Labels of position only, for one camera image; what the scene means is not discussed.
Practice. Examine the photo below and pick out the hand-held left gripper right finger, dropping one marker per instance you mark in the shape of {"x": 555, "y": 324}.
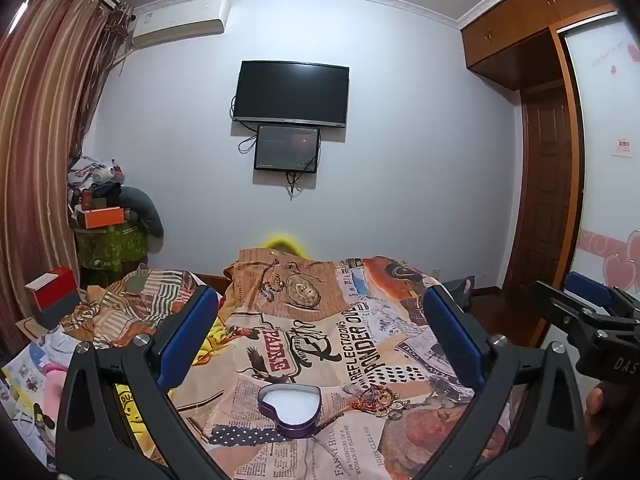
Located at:
{"x": 447, "y": 327}

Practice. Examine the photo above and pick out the small black monitor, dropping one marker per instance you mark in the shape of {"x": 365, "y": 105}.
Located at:
{"x": 287, "y": 149}

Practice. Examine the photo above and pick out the wooden overhead cabinet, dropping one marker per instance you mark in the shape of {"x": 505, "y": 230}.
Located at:
{"x": 510, "y": 25}

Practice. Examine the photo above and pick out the wooden bed footboard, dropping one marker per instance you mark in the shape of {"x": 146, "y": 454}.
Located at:
{"x": 210, "y": 282}

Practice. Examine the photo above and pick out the white red label sticker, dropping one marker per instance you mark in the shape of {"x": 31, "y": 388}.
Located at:
{"x": 622, "y": 146}

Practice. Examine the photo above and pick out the person's right hand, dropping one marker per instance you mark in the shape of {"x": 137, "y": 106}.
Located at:
{"x": 595, "y": 410}

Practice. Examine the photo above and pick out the white heart print wardrobe door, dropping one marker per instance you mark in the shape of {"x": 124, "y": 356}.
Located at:
{"x": 610, "y": 200}

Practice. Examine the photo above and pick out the white air conditioner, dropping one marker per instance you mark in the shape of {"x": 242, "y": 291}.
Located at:
{"x": 180, "y": 20}

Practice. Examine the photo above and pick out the yellow fleece blanket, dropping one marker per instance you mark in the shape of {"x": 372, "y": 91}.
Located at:
{"x": 130, "y": 410}

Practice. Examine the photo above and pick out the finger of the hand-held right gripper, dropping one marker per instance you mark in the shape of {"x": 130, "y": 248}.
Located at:
{"x": 560, "y": 310}
{"x": 590, "y": 287}

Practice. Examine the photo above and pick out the pink plush cloth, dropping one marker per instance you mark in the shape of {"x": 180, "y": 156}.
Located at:
{"x": 50, "y": 371}

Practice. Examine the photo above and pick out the green patterned cloth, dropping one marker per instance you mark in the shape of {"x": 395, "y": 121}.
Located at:
{"x": 110, "y": 247}

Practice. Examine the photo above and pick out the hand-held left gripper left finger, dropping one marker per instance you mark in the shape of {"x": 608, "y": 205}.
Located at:
{"x": 192, "y": 330}

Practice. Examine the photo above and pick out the orange box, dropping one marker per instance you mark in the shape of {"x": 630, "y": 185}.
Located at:
{"x": 102, "y": 217}

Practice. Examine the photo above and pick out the dark cloth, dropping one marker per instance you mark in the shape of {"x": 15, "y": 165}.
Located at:
{"x": 460, "y": 290}

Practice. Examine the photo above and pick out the brown striped curtain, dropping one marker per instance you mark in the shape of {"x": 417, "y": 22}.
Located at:
{"x": 45, "y": 135}

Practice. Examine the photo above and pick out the printed newspaper pattern blanket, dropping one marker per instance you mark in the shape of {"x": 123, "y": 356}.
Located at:
{"x": 325, "y": 340}

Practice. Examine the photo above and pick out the yellow plush object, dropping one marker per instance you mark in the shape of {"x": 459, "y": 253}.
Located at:
{"x": 281, "y": 242}

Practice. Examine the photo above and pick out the purple heart-shaped tin box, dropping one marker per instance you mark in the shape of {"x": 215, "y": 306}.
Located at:
{"x": 290, "y": 405}

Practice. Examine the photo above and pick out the striped orange quilt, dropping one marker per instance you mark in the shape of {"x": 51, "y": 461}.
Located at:
{"x": 150, "y": 295}

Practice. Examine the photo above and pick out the white cartoon print cloth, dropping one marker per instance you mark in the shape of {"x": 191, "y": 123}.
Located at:
{"x": 20, "y": 375}

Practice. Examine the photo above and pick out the pile of clothes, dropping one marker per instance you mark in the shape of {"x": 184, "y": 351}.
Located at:
{"x": 95, "y": 180}

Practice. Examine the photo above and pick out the red and white box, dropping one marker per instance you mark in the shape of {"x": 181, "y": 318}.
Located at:
{"x": 55, "y": 300}

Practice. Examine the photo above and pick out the black wall television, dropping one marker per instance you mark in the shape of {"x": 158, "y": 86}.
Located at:
{"x": 290, "y": 92}

